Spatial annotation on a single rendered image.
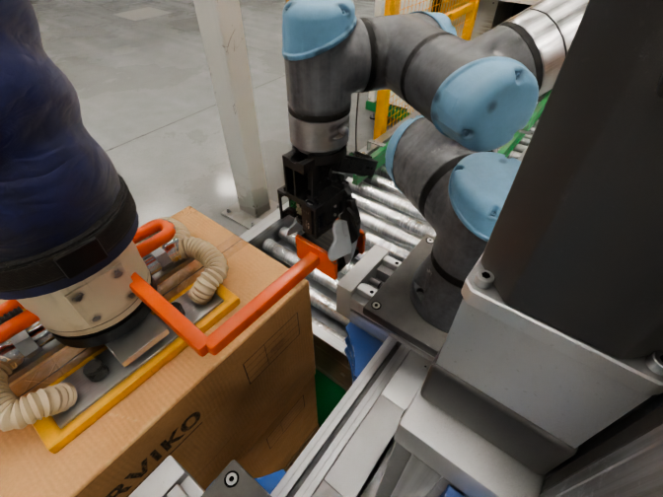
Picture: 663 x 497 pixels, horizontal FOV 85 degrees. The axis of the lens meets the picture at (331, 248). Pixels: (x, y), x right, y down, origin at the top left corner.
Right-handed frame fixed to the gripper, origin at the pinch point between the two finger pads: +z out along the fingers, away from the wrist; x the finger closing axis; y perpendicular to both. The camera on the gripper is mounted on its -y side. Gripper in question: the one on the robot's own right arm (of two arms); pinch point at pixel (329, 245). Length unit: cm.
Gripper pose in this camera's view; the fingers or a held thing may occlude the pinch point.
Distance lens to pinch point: 61.8
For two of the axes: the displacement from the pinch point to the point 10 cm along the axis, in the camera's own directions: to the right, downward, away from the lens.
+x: 7.7, 4.5, -4.5
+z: -0.1, 7.1, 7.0
